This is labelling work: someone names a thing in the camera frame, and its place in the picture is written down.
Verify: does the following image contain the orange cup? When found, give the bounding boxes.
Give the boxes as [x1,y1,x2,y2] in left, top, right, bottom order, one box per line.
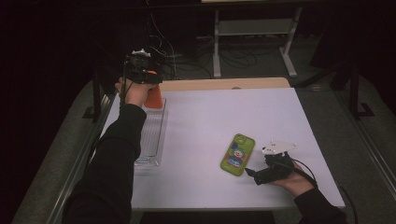
[144,85,164,110]

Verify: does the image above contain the green clown print phone case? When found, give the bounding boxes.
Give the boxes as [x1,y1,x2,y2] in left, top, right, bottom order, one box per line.
[219,133,256,177]

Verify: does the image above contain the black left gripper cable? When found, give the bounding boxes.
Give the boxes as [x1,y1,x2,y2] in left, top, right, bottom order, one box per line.
[120,60,129,106]

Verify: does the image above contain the white table cover sheet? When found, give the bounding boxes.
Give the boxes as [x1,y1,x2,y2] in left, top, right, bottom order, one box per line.
[101,87,346,210]

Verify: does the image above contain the person's right hand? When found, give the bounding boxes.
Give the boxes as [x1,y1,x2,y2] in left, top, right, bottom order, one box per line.
[270,161,316,198]

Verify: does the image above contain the clear plastic storage container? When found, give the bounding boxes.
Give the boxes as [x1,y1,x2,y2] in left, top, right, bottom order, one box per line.
[134,97,169,167]

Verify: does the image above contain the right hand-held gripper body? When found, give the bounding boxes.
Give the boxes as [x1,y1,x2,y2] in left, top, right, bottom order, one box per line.
[253,140,298,186]

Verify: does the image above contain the bundle of floor cables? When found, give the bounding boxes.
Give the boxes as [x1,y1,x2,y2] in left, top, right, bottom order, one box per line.
[146,12,281,79]

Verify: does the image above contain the black metal stand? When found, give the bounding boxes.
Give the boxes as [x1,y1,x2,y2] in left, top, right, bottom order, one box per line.
[82,69,106,119]
[330,59,376,120]

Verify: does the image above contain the white metal stand frame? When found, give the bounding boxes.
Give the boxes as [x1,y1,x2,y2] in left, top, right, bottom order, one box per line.
[213,7,304,78]

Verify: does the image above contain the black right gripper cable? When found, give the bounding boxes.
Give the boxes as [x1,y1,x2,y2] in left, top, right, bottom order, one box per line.
[279,158,360,224]

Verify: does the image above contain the aluminium rail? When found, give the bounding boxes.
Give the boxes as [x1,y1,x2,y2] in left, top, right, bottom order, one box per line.
[334,90,396,194]
[46,92,120,224]

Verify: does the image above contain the person's left hand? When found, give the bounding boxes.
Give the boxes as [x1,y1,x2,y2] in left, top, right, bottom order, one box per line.
[115,77,157,108]

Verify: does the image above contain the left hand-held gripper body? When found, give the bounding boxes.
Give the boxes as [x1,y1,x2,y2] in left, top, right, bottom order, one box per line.
[124,49,163,84]

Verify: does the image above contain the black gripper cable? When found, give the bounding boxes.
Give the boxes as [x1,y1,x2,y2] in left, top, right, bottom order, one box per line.
[279,158,360,224]
[120,60,129,106]

